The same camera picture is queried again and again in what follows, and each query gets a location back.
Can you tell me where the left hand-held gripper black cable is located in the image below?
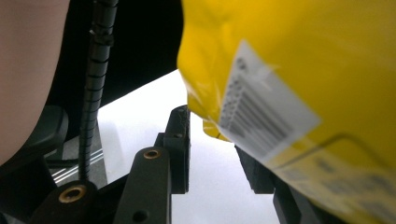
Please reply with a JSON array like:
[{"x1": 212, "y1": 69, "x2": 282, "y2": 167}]
[{"x1": 78, "y1": 0, "x2": 120, "y2": 182}]

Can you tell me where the black rounded object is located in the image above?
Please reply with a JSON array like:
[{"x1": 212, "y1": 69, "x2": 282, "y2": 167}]
[{"x1": 0, "y1": 105, "x2": 80, "y2": 200}]

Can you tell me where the yellow and green spout pouch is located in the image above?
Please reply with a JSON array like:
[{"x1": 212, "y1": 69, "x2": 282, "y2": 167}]
[{"x1": 177, "y1": 0, "x2": 396, "y2": 224}]

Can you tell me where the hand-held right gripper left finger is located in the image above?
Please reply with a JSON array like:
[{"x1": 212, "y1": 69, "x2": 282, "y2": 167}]
[{"x1": 153, "y1": 105, "x2": 191, "y2": 195}]

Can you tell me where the metal floor rail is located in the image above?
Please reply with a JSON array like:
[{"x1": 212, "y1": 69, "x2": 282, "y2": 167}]
[{"x1": 50, "y1": 148, "x2": 106, "y2": 186}]

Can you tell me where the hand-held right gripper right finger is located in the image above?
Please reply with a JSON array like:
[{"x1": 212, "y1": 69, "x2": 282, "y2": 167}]
[{"x1": 234, "y1": 144, "x2": 278, "y2": 195}]

